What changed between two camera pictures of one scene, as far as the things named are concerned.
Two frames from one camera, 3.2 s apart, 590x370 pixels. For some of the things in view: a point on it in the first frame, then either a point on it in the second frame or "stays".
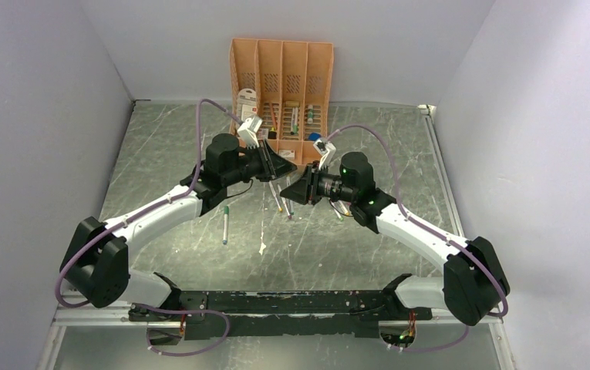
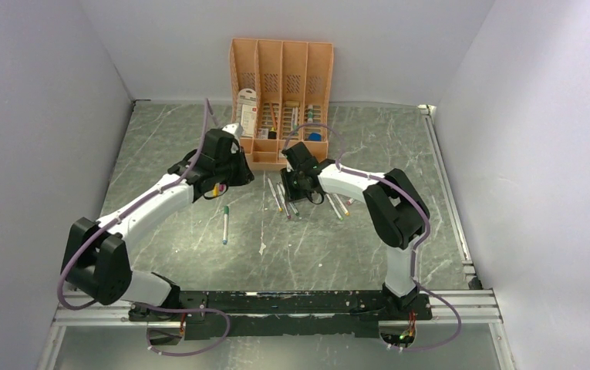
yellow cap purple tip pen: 284,203 stays
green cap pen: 226,225 stays
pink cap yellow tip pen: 274,193 stays
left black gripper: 272,164 to 244,175
